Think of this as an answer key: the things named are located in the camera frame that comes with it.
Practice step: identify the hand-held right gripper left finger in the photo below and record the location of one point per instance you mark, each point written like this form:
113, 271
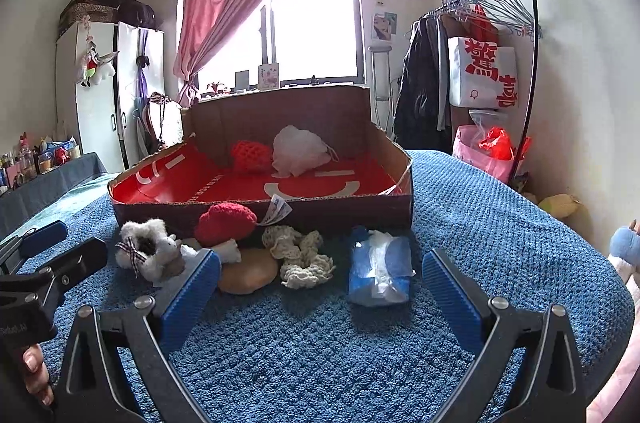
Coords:
192, 298

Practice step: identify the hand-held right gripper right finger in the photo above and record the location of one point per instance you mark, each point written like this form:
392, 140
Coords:
452, 298

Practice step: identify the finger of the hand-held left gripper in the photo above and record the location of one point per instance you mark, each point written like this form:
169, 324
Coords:
75, 264
44, 237

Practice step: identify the white tissue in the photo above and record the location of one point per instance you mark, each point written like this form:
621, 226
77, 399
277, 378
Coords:
227, 251

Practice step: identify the tan round pad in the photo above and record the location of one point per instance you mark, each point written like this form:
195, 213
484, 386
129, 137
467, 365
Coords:
247, 277

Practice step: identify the white fuzzy scrunchie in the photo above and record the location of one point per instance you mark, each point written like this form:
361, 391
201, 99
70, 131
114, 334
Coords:
140, 230

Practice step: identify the blue and white tube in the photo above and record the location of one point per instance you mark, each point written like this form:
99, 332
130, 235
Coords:
380, 263

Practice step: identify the cream crochet scrunchie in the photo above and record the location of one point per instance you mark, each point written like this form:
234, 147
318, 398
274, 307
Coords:
300, 263

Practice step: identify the cardboard box with red lining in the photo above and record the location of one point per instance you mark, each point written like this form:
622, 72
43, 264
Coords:
325, 211

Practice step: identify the yellow soft item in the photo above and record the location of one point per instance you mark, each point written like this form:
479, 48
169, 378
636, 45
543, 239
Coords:
560, 205

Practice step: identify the person's left hand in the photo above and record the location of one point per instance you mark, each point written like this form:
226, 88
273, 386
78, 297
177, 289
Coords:
36, 373

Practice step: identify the dark cloth covered table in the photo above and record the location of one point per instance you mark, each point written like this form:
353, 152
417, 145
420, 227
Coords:
55, 188

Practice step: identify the group of bottles and jars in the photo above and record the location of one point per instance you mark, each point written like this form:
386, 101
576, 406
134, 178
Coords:
40, 160

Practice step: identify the white paper label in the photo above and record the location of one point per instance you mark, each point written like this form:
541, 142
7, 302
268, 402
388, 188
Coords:
275, 211

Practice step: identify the white wardrobe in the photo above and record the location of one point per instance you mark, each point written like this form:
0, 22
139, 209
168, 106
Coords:
97, 123

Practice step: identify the blue knit blanket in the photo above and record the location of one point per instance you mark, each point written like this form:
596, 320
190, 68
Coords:
310, 353

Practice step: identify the pink plastic bag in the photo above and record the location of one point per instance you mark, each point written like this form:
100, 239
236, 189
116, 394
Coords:
470, 153

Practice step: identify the red mesh knit ball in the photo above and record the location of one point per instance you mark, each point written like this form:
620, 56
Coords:
251, 156

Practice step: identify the red plastic bag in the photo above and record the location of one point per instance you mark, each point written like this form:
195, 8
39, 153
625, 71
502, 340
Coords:
497, 143

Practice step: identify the white handbag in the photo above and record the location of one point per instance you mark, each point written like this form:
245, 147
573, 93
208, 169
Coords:
167, 123

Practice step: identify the blue plush item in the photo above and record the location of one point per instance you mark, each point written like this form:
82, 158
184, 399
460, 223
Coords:
625, 245

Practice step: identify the hanging plush toy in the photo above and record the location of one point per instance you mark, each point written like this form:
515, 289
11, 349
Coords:
92, 63

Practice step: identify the white mesh bath puff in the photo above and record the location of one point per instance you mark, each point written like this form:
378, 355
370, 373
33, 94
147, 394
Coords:
300, 150

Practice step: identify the purple scarf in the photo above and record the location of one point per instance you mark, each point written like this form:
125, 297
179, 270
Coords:
141, 68

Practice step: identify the dark jacket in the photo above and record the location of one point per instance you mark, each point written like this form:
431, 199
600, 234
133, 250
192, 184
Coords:
420, 88

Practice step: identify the metal crutches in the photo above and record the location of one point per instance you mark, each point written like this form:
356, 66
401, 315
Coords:
381, 88

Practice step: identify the white bag with red print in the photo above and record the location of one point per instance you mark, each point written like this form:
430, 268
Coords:
482, 75

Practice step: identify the leopard print bag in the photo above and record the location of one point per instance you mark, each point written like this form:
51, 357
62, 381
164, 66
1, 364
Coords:
87, 14

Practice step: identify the pink printed card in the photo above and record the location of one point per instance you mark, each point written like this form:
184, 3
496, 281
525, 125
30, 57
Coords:
269, 78

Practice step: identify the dark purple bag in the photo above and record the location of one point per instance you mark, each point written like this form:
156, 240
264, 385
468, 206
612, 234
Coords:
137, 13

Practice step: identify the black clothes rack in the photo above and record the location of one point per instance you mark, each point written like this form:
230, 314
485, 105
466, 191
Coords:
535, 53

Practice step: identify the red garment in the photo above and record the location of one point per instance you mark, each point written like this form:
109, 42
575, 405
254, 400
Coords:
482, 25

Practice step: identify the pink curtain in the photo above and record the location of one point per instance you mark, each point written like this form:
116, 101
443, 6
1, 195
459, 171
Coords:
210, 18

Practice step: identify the window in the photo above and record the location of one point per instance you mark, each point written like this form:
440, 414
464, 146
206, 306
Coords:
315, 13

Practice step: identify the grey picture frame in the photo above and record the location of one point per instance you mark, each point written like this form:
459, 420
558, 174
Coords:
242, 80

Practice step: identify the wall poster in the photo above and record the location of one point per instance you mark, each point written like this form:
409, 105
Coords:
384, 26

